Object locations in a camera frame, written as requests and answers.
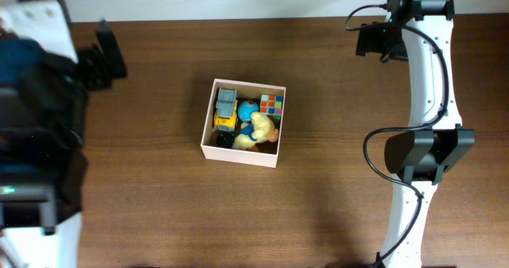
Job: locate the black round lid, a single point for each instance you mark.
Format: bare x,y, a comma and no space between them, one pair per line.
225,140

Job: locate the colourful puzzle cube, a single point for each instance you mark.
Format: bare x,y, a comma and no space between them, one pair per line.
272,106

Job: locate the blue ball toy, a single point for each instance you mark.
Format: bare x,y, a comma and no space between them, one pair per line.
246,109

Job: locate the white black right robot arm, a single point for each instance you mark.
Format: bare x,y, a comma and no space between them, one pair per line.
418,155

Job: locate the yellow plush duck toy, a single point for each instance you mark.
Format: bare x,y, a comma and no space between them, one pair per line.
261,129

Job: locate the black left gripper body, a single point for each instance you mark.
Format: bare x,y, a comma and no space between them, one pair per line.
91,64

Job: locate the yellow grey toy truck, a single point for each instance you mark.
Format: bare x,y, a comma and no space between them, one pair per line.
225,116

